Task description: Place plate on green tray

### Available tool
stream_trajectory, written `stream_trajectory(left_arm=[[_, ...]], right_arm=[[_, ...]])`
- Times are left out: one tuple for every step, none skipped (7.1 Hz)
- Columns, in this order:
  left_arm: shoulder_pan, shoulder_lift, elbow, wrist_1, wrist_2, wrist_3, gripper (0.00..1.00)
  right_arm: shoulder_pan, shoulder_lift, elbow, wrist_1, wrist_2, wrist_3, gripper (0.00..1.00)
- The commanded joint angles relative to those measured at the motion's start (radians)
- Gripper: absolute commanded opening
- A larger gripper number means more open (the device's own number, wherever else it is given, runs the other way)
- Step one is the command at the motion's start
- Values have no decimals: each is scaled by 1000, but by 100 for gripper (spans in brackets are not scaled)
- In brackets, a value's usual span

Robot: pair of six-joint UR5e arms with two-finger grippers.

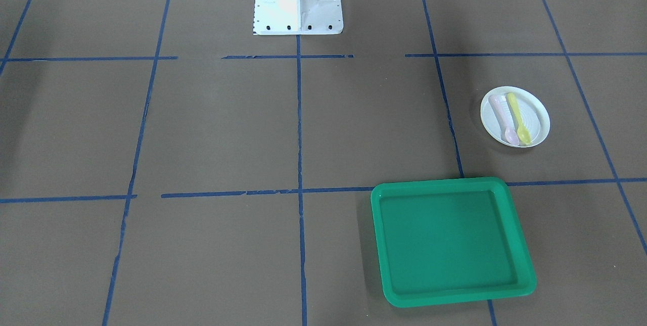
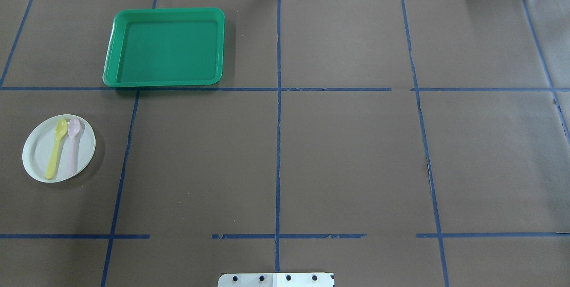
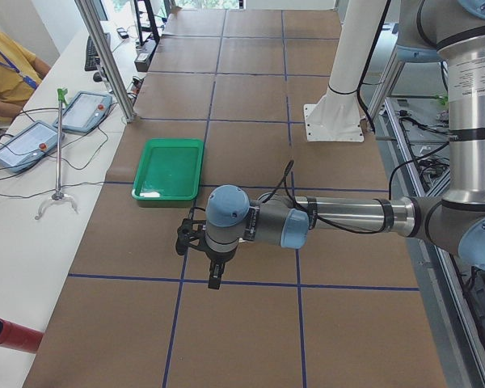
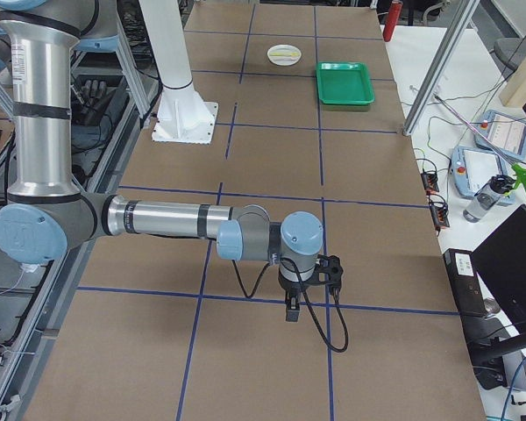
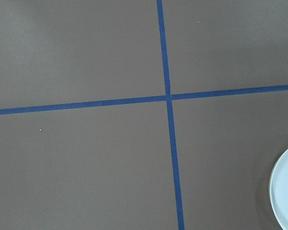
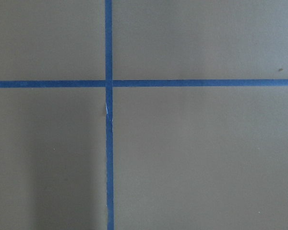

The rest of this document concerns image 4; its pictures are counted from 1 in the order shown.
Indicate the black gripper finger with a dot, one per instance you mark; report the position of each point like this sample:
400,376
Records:
292,309

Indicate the white round plate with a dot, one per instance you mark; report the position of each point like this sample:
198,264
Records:
287,49

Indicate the yellow plastic fork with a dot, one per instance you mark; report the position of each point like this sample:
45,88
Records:
283,56

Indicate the lower orange circuit board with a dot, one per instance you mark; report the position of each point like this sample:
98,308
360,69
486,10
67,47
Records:
439,211

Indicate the orange circuit board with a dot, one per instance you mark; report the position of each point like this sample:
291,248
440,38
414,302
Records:
429,176
439,211

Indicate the black mini computer box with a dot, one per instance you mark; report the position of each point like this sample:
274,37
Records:
464,282

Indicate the upper orange circuit board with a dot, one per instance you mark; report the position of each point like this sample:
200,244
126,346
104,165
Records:
429,176

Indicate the green plastic tray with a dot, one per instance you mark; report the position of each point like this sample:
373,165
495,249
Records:
344,83

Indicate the near teach pendant tablet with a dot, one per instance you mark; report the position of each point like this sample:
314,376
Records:
472,167

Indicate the teach pendant tablet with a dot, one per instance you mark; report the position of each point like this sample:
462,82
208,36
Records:
472,167
505,132

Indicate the clear water bottle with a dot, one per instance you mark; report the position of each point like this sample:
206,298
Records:
487,197

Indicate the black monitor screen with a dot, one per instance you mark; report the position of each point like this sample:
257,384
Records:
500,261

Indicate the far teach pendant tablet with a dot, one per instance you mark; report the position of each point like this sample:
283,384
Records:
505,132

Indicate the red cylinder bottle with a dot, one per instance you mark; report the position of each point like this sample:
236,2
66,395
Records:
391,20

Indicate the grey office chair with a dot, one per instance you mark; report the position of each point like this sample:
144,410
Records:
510,52

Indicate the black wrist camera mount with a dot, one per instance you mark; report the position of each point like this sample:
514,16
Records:
327,272

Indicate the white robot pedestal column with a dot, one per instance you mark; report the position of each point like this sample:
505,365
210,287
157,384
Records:
182,116

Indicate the green handled grabber stick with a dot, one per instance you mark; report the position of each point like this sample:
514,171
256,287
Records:
520,171

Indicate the aluminium frame post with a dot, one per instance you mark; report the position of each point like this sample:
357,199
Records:
442,56

